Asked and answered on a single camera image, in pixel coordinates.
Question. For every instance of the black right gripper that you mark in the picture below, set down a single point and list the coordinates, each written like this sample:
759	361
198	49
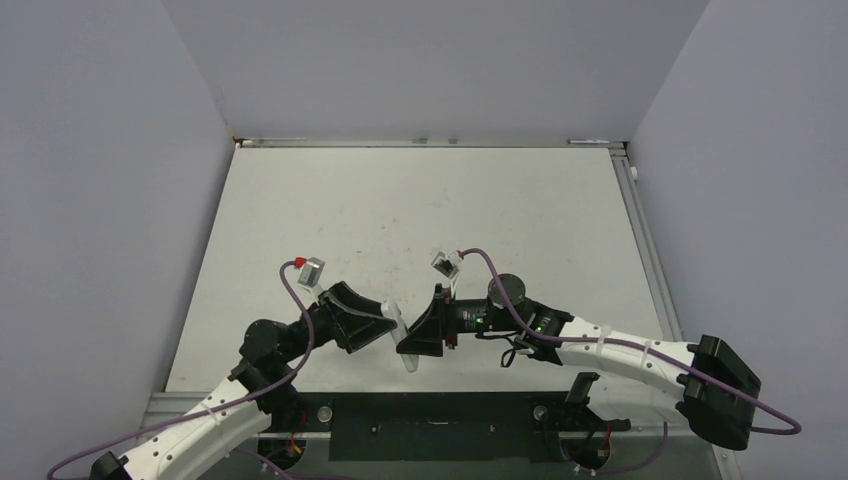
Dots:
441	319

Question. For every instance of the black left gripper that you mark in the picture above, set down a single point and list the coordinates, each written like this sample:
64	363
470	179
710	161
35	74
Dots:
365	325

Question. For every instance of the white remote control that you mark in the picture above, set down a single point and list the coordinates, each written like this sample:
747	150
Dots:
401	334

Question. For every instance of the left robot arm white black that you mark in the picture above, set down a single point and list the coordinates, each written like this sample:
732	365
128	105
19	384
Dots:
256	389

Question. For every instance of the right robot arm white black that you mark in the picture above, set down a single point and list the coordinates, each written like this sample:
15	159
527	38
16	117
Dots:
675	382

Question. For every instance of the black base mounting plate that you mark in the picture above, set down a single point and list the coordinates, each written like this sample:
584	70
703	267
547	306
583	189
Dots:
464	426

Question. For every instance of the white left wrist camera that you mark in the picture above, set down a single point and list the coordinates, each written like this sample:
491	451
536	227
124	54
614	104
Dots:
310	271

